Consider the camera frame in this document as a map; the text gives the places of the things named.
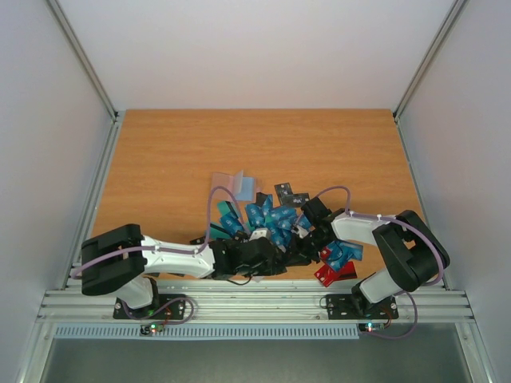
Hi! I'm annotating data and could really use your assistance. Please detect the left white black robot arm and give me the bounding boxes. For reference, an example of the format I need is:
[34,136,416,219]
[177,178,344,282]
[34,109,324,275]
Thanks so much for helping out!
[72,224,287,318]

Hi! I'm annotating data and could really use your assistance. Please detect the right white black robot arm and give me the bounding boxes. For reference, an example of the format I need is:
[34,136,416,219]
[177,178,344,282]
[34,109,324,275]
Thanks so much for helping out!
[291,197,450,318]

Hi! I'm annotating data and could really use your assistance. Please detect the red card front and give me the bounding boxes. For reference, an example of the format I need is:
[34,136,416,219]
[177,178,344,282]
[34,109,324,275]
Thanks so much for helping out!
[315,265,339,287]

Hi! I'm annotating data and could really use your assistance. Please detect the blue card right edge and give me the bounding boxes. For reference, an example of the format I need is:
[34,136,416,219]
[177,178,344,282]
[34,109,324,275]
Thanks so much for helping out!
[326,241,363,271]

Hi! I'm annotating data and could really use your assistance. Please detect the red card magnetic stripe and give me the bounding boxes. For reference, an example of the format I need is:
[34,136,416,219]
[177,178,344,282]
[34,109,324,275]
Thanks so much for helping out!
[336,261,358,281]

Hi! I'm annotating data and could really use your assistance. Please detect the black card far right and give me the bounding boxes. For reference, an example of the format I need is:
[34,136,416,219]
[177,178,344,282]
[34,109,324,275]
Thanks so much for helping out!
[287,193,310,207]

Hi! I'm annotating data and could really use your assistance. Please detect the black card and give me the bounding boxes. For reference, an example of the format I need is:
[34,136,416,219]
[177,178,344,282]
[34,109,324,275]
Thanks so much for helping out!
[274,183,293,200]
[287,193,310,207]

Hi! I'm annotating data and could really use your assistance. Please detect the teal card magnetic stripe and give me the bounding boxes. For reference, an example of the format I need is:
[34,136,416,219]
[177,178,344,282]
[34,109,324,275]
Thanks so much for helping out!
[209,223,231,239]

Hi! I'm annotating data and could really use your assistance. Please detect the black card top right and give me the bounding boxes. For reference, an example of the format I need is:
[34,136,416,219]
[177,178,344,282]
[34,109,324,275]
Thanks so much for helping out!
[274,183,293,200]

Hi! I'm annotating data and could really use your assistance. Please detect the right small circuit board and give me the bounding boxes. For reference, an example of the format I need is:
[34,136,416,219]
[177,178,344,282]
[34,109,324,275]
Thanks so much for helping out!
[358,322,386,333]

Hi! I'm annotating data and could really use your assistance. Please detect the small circuit board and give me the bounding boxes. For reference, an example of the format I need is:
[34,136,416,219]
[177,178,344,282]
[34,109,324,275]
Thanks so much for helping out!
[140,322,166,336]
[358,322,386,333]

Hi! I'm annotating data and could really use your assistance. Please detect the left small circuit board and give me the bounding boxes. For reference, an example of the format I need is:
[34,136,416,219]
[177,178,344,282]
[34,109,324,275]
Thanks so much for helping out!
[140,322,166,336]

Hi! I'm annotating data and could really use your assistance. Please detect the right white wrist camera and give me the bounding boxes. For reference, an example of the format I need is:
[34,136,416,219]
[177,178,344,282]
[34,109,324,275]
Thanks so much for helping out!
[291,226,314,239]

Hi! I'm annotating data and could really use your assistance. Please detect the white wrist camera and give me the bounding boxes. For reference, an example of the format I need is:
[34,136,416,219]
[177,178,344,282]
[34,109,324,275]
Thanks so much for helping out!
[291,226,314,239]
[249,227,271,241]

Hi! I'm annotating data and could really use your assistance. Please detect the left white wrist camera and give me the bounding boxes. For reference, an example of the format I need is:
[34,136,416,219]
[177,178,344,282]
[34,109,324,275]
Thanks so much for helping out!
[249,227,271,241]

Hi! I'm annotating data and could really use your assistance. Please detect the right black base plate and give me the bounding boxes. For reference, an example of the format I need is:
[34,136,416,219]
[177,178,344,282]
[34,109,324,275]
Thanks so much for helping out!
[325,294,399,320]

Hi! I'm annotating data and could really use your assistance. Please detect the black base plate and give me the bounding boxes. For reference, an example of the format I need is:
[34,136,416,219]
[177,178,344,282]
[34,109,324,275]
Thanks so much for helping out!
[113,294,190,321]
[325,294,399,320]

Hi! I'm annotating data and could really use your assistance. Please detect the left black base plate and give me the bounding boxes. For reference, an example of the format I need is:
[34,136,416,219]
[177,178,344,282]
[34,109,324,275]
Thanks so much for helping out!
[113,294,190,321]

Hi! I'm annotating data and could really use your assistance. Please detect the grey slotted cable duct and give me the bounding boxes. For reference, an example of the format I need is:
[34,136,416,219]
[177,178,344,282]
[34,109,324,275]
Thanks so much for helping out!
[53,323,359,341]

